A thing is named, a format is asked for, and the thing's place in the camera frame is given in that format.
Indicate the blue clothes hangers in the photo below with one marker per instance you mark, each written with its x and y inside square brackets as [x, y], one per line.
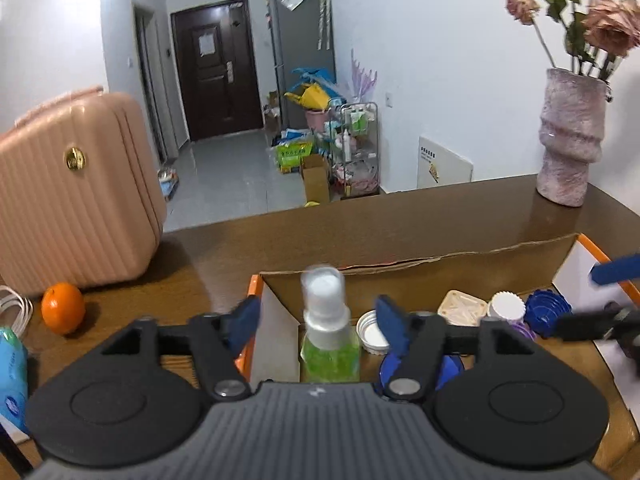
[312, 76]

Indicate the side room door frame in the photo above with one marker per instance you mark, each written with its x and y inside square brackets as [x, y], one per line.
[147, 80]

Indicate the purple clothes hangers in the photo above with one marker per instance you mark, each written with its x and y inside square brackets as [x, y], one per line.
[364, 77]

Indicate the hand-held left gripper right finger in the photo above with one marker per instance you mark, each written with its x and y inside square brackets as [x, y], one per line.
[392, 322]

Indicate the white ribbed cap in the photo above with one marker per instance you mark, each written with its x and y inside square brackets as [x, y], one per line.
[506, 305]

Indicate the blue ribbed cap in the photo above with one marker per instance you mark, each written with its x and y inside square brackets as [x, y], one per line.
[545, 310]

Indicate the grey-pink ceramic vase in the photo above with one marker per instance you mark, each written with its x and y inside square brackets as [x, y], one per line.
[570, 135]

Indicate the yellow watering can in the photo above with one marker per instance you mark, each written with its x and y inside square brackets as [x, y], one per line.
[312, 97]

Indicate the pink suitcase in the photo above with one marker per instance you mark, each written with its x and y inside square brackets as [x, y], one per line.
[75, 210]

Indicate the blue tissue pack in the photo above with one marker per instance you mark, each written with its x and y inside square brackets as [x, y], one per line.
[11, 385]

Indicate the green spray bottle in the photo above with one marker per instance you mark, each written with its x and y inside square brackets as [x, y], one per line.
[327, 340]

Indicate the pink bucket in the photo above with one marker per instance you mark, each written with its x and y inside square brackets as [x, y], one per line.
[317, 120]

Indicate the small square yellow-white box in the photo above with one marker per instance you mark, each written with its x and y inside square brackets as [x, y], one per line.
[462, 305]

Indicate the small cardboard box by refrigerator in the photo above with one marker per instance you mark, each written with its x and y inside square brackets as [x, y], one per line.
[272, 120]

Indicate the red cardboard box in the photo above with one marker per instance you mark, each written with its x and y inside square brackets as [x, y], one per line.
[450, 272]

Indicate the folded white umbrella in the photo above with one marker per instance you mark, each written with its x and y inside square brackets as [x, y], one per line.
[324, 15]

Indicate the white board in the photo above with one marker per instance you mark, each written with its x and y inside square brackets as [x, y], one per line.
[445, 162]

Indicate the orange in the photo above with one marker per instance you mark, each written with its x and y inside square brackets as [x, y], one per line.
[63, 308]

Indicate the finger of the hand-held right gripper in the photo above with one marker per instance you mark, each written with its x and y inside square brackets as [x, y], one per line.
[585, 325]
[616, 270]

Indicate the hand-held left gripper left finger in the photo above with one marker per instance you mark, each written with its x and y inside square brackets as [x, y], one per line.
[244, 321]

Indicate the dried pink roses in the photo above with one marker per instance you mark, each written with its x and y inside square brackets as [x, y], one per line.
[607, 30]

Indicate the small white cap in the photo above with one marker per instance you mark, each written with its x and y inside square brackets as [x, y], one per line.
[371, 331]

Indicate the grey refrigerator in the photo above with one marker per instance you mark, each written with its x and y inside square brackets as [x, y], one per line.
[300, 40]

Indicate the open cardboard box on floor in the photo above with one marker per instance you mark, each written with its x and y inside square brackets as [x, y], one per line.
[316, 182]

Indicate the blue round lid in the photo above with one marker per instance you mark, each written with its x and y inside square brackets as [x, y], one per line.
[452, 370]

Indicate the white paper on door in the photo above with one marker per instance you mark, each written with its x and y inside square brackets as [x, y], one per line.
[208, 44]

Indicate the metal storage rack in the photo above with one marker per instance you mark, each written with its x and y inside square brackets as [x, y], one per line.
[356, 160]

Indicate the dark brown entrance door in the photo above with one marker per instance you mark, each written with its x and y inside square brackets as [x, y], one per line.
[220, 95]

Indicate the green bag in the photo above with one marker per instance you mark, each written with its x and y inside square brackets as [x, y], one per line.
[295, 157]

